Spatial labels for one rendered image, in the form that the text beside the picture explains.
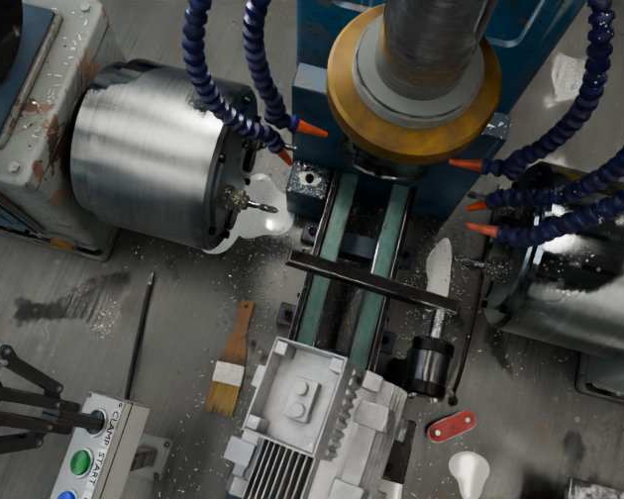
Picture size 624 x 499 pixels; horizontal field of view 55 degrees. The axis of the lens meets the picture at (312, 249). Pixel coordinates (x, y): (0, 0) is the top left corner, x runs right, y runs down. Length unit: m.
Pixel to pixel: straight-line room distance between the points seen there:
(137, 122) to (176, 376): 0.47
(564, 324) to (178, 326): 0.63
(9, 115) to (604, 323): 0.81
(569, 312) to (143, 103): 0.61
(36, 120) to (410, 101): 0.49
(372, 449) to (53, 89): 0.62
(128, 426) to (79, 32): 0.53
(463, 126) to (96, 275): 0.75
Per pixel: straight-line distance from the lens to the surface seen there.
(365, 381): 0.77
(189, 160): 0.80
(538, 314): 0.84
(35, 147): 0.86
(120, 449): 0.84
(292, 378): 0.78
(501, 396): 1.13
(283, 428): 0.77
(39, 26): 0.93
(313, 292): 0.97
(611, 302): 0.85
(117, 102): 0.85
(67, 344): 1.15
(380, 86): 0.61
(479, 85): 0.63
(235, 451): 0.84
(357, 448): 0.79
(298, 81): 0.85
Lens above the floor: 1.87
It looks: 74 degrees down
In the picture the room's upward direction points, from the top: 5 degrees clockwise
